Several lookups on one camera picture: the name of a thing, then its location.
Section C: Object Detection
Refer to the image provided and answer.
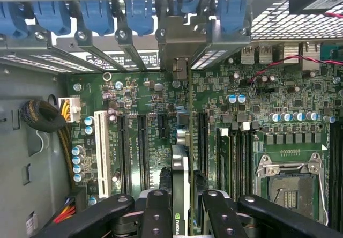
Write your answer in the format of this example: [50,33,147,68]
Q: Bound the black connector with coloured wires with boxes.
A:
[52,186,88,225]

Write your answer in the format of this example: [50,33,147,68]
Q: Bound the black case fan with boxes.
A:
[288,0,343,16]

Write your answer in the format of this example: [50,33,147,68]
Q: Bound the white PCI expansion slot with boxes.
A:
[93,110,113,199]

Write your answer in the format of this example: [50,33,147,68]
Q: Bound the teal port connector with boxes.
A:
[320,44,343,64]

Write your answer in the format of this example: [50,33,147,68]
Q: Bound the black sleeved power cable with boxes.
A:
[20,99,77,193]

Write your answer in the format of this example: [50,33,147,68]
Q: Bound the green motherboard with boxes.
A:
[65,41,343,238]

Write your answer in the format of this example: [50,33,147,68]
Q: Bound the CPU socket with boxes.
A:
[255,153,330,227]

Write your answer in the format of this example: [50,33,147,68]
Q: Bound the silver USB port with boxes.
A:
[241,44,257,64]
[258,44,273,64]

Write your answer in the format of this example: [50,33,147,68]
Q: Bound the dark grey PC case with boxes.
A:
[0,0,343,238]

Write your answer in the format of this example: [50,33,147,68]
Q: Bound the silver port block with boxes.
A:
[302,41,322,71]
[283,42,300,64]

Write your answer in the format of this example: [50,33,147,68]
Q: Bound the perforated metal slot cover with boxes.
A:
[0,55,66,75]
[28,53,101,73]
[190,18,252,70]

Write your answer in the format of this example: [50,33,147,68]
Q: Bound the twisted red black wire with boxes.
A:
[247,53,343,85]

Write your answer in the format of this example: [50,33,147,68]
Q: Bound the blue card retention clip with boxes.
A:
[216,0,248,35]
[0,1,28,38]
[125,0,155,37]
[79,0,115,37]
[171,0,201,16]
[32,0,72,37]

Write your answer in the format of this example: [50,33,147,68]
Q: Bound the short expansion slot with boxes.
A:
[157,113,170,140]

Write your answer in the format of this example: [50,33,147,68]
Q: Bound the wire locking lever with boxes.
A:
[318,165,330,227]

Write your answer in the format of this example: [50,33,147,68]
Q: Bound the white power connector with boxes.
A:
[57,95,81,124]

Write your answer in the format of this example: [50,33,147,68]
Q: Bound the black RAM slot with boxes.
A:
[329,121,338,232]
[242,122,254,197]
[336,121,343,232]
[232,129,243,198]

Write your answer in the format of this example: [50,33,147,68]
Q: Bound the black back panel label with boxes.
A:
[86,50,159,70]

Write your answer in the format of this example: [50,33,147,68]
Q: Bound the long expansion slot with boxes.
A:
[197,111,210,181]
[117,113,132,196]
[136,113,151,191]

